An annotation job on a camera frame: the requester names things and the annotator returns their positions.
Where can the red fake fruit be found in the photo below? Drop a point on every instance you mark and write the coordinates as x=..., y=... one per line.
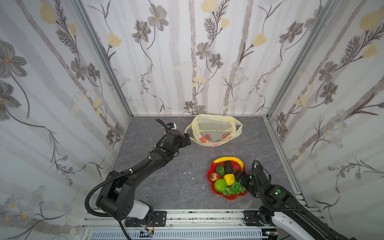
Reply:
x=214, y=177

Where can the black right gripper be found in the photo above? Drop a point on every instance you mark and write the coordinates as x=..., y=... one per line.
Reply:
x=244, y=179

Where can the red flower-shaped bowl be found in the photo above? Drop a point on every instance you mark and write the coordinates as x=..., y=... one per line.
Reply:
x=236, y=168

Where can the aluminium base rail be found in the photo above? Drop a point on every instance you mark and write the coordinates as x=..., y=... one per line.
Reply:
x=226, y=224

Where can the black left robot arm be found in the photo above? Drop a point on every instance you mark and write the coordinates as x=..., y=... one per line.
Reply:
x=117, y=196

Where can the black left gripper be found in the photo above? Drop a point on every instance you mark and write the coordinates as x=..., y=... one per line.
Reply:
x=183, y=139

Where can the yellow fake lemon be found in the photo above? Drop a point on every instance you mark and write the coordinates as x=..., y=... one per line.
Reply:
x=229, y=179

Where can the yellow fake banana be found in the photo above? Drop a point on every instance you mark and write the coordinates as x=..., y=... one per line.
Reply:
x=234, y=159

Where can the pale yellow plastic bag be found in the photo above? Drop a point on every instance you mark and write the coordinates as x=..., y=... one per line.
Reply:
x=213, y=130

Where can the green fake vegetable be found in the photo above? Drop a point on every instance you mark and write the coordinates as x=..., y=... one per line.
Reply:
x=220, y=170

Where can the green fake grapes bunch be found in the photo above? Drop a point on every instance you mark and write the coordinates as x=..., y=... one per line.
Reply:
x=234, y=189

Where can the light green bumpy fake fruit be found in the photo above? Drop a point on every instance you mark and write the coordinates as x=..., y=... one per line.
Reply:
x=220, y=185

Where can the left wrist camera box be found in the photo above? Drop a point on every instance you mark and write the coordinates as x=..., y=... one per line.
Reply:
x=171, y=126

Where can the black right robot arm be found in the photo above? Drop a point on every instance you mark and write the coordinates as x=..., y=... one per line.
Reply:
x=281, y=209

